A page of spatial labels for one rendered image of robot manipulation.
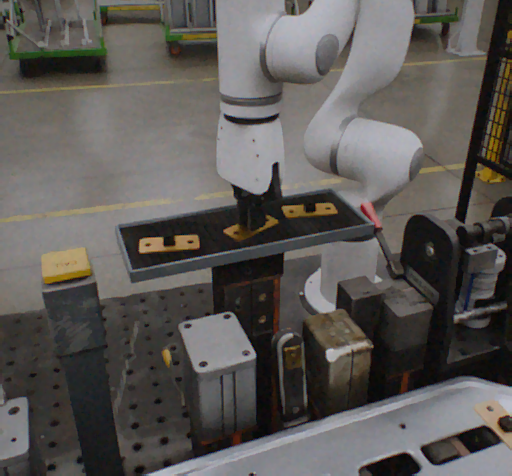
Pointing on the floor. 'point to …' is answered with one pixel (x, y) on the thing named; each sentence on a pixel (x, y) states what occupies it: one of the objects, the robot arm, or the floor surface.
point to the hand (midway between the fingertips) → (251, 212)
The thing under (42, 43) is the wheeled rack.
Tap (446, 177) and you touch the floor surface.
